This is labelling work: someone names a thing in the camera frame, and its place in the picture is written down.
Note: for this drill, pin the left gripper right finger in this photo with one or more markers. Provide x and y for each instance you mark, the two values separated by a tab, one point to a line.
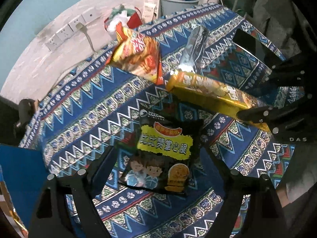
222	179

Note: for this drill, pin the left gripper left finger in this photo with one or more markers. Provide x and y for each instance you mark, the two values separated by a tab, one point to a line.
100	169

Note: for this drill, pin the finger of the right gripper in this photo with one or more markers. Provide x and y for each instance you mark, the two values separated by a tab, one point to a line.
255	115

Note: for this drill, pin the long yellow snack pack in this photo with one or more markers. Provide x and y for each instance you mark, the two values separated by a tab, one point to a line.
211	95

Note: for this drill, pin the black yellow snack bag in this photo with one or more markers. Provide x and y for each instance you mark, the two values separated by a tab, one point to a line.
163	155

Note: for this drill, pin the silver foil snack bag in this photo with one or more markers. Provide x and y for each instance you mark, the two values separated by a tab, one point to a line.
191	59

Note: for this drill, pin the orange spicy chips bag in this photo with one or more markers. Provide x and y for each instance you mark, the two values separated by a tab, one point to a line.
137	54

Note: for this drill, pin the cardboard box blue tape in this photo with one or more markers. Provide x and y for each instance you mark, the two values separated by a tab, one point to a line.
24	173

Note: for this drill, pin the grey-blue trash bin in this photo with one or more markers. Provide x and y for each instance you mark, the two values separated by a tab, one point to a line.
171	6

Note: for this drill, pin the red white paper bag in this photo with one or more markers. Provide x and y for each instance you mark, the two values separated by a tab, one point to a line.
130	18

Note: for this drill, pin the white red small carton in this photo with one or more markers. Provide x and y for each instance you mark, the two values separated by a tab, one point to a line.
151	10

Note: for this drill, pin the white wall socket strip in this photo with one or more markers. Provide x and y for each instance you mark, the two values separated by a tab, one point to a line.
78	23

